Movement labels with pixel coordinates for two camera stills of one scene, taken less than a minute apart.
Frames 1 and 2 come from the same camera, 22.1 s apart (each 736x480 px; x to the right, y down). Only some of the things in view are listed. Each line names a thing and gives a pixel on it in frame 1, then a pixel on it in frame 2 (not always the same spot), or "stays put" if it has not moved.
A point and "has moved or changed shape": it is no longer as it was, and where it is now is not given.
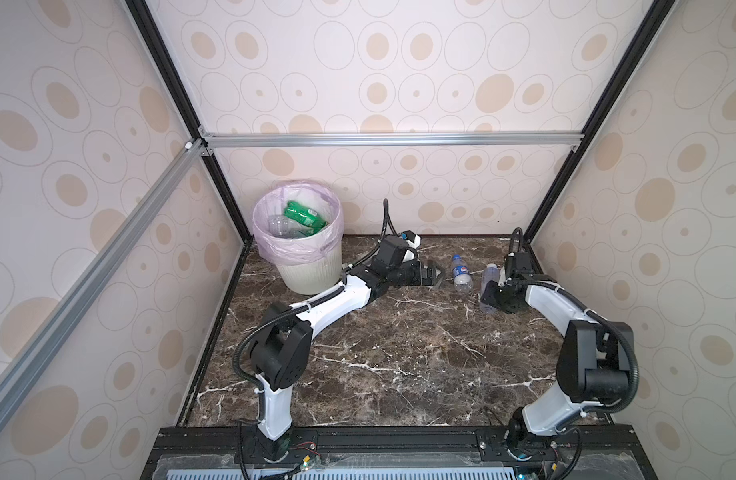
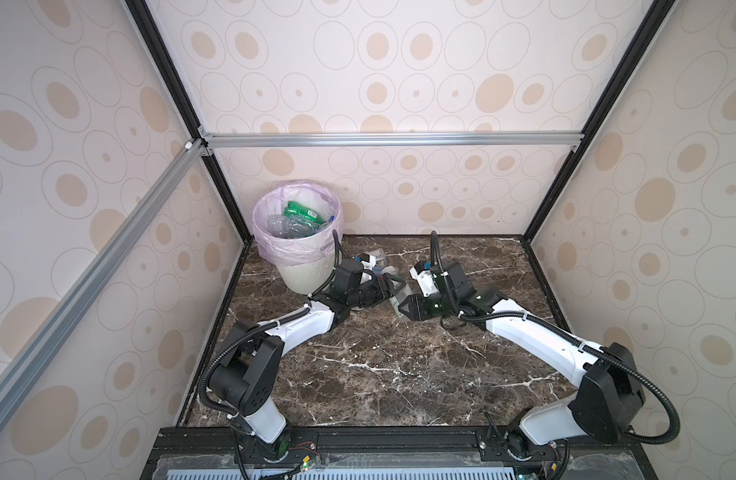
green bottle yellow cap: x=307 y=216 stays put
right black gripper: x=491 y=296 → x=415 y=308
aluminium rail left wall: x=91 y=285 stays put
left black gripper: x=428 y=280 → x=385 y=291
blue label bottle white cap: x=282 y=227 stays put
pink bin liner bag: x=296 y=251 stays put
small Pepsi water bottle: x=463 y=280 has moved or changed shape
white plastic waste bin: x=312 y=276 stays put
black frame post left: x=177 y=87 stays put
